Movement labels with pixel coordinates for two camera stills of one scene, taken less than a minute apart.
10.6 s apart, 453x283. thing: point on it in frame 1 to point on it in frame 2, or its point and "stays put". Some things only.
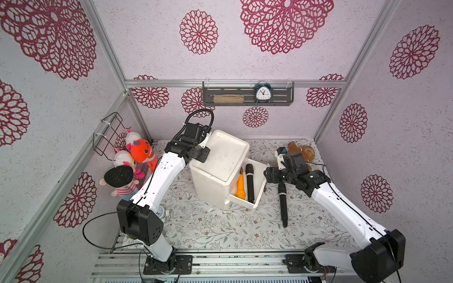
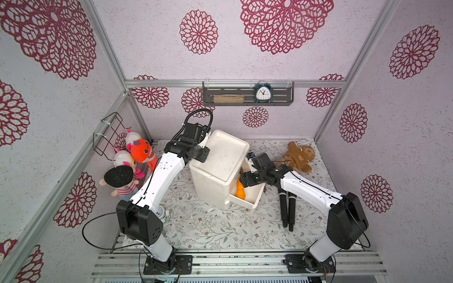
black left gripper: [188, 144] stays put
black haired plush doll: [121, 178] stays put
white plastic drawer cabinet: [212, 180] stays put
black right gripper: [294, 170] to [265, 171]
